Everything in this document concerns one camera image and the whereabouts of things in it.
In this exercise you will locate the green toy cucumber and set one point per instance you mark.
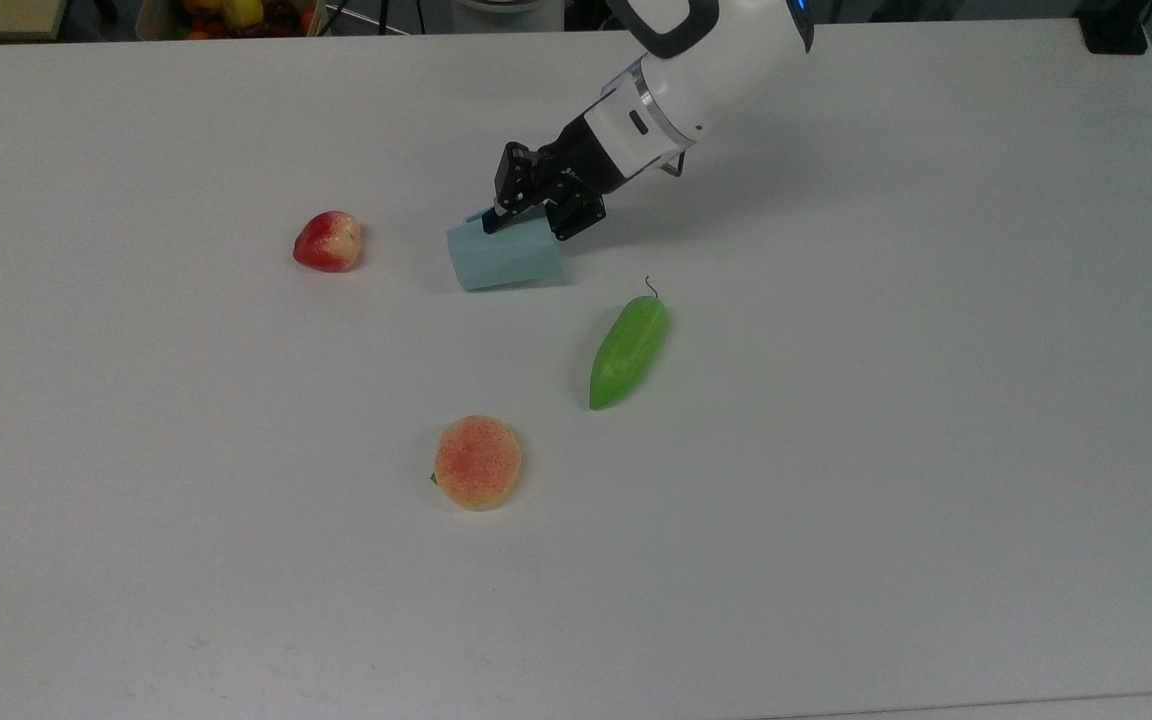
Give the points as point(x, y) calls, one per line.
point(626, 350)

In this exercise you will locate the orange toy peach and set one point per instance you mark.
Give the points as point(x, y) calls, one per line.
point(478, 463)

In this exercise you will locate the light blue hexagonal mug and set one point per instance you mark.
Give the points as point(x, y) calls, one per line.
point(501, 260)

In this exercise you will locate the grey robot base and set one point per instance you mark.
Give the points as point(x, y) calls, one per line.
point(506, 12)

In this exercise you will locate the black pole clamp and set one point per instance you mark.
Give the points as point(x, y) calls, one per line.
point(1116, 30)

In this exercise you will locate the bin of toy fruit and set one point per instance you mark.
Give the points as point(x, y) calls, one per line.
point(236, 15)

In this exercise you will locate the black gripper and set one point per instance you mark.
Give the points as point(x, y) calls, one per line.
point(576, 165)

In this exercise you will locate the red toy strawberry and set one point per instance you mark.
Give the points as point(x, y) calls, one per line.
point(328, 242)

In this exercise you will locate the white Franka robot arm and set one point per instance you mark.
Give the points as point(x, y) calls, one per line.
point(696, 80)

